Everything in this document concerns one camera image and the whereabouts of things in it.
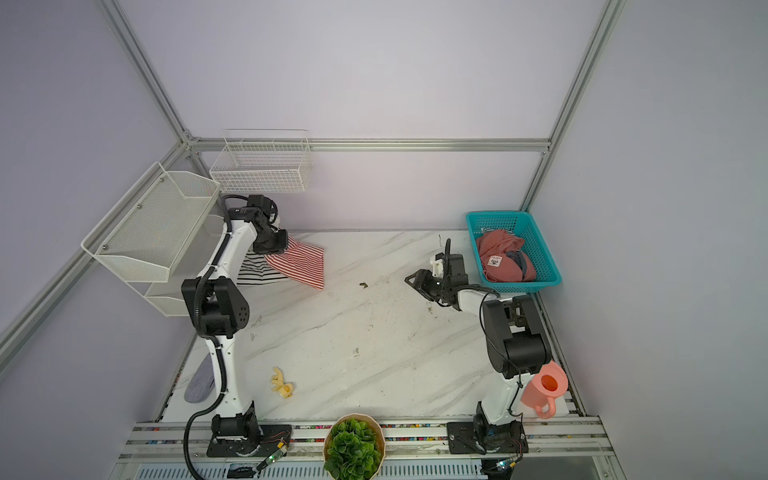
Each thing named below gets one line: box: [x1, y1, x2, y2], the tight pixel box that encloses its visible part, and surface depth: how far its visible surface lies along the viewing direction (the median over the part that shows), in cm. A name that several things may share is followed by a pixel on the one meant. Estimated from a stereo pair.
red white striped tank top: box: [264, 236, 325, 290], surface depth 102 cm
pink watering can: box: [521, 361, 569, 419], surface depth 73 cm
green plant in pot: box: [323, 413, 386, 480], surface depth 65 cm
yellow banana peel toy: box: [271, 366, 294, 398], surface depth 83 cm
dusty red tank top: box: [476, 229, 537, 282], surface depth 106 cm
